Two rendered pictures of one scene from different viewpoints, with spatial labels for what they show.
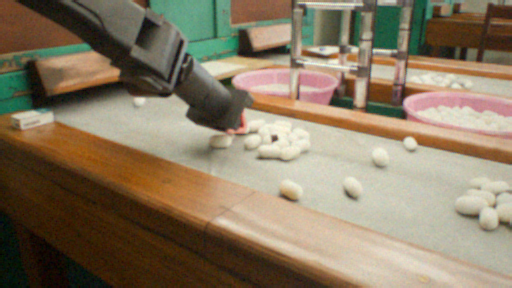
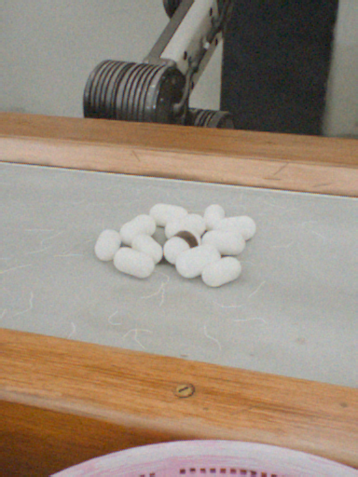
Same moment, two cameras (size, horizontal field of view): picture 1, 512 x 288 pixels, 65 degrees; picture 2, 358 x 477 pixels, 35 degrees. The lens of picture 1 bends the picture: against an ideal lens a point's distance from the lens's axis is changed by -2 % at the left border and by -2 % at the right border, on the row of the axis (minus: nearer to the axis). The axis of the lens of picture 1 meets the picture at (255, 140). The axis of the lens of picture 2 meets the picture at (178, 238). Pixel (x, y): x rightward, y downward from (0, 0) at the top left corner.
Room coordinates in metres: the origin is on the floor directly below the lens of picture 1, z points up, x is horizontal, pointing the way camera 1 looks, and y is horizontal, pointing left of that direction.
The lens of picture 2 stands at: (0.81, -0.46, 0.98)
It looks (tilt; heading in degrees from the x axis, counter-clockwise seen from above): 29 degrees down; 158
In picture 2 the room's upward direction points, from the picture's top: straight up
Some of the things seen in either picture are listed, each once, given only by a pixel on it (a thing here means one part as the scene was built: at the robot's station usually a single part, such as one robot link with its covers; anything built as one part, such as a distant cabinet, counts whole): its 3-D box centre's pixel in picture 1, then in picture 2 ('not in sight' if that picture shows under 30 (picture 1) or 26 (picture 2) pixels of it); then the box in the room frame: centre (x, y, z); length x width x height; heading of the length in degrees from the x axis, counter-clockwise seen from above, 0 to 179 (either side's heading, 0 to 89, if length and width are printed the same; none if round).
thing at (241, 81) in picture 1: (284, 97); not in sight; (1.02, -0.07, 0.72); 0.27 x 0.27 x 0.10
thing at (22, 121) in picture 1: (32, 118); not in sight; (0.68, 0.40, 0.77); 0.06 x 0.04 x 0.02; 144
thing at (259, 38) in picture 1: (271, 36); not in sight; (1.46, -0.05, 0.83); 0.30 x 0.06 x 0.07; 144
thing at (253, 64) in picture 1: (219, 68); not in sight; (1.15, 0.10, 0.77); 0.33 x 0.15 x 0.01; 144
